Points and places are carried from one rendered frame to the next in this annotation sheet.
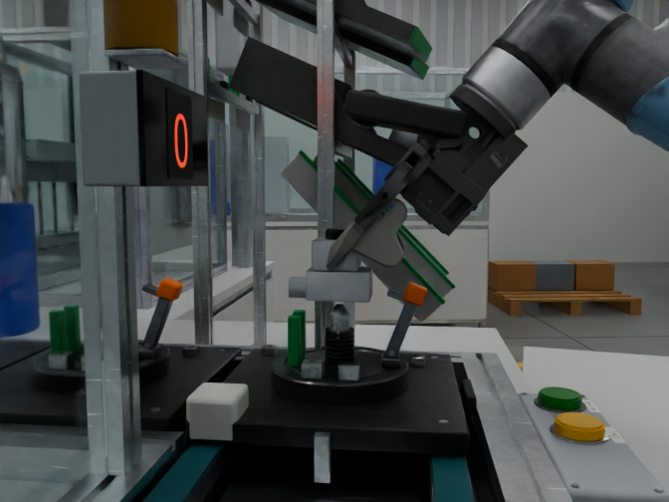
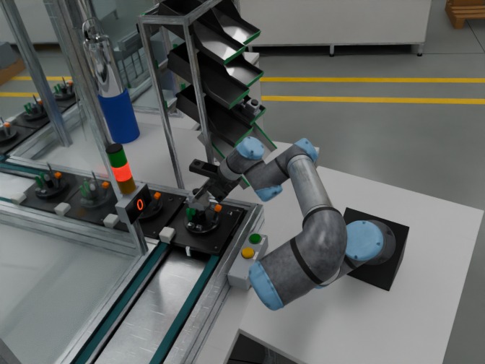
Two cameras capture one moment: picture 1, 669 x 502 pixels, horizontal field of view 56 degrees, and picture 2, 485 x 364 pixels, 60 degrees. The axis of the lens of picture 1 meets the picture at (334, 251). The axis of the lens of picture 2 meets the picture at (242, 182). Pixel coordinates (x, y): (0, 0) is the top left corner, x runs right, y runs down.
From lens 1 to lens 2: 1.11 m
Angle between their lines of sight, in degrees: 37
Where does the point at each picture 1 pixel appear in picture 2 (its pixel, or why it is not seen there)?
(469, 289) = (415, 22)
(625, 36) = (250, 174)
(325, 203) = (208, 154)
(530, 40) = (231, 165)
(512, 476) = (219, 268)
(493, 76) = (224, 170)
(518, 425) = (236, 248)
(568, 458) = (237, 263)
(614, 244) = not seen: outside the picture
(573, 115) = not seen: outside the picture
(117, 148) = (125, 218)
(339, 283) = (196, 205)
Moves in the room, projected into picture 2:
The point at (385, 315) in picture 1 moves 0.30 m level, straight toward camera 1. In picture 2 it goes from (355, 40) to (351, 49)
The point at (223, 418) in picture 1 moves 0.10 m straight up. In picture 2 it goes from (167, 240) to (161, 219)
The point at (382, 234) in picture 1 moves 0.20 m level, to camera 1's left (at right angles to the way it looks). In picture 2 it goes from (203, 199) to (151, 193)
